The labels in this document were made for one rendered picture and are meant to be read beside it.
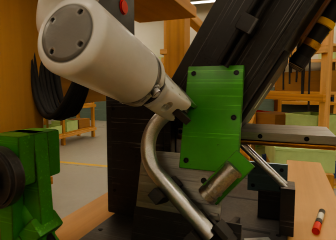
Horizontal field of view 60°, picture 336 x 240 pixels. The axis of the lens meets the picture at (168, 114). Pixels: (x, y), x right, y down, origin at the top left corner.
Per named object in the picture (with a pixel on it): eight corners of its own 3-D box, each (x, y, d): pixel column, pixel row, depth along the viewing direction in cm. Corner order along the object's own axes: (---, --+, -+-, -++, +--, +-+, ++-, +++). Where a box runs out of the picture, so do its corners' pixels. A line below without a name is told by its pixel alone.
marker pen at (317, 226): (318, 213, 76) (318, 207, 76) (325, 214, 75) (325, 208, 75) (311, 234, 65) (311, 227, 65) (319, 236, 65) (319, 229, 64)
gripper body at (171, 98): (177, 84, 40) (199, 102, 50) (136, 37, 44) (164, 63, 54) (138, 120, 41) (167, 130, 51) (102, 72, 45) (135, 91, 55)
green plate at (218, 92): (243, 174, 60) (248, 76, 64) (237, 174, 53) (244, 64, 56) (190, 167, 65) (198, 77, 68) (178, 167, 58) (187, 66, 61)
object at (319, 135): (325, 138, 74) (326, 126, 74) (335, 151, 59) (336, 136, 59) (181, 129, 89) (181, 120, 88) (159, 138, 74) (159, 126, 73)
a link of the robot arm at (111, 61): (90, 77, 43) (132, 115, 39) (14, 40, 31) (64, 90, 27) (125, 31, 42) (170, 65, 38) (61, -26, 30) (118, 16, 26)
